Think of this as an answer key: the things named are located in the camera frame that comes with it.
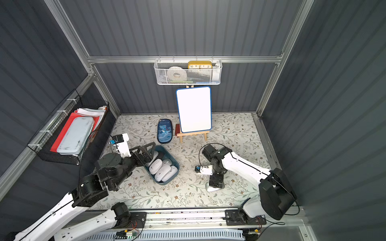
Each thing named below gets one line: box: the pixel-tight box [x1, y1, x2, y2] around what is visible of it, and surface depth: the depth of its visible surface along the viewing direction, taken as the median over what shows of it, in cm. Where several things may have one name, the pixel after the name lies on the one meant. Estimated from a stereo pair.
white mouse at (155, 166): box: [148, 158, 163, 175], surface depth 88 cm
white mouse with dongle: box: [154, 164, 172, 183], surface depth 86 cm
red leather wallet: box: [174, 123, 180, 137], surface depth 111 cm
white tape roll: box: [166, 66, 187, 82], surface depth 87 cm
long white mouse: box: [161, 165, 178, 183], surface depth 88 cm
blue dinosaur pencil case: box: [156, 118, 173, 144], surface depth 107 cm
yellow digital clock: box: [187, 60, 213, 69], surface depth 90 cm
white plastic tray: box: [56, 116, 95, 156], surface depth 69 cm
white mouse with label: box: [161, 158, 172, 167], surface depth 93 cm
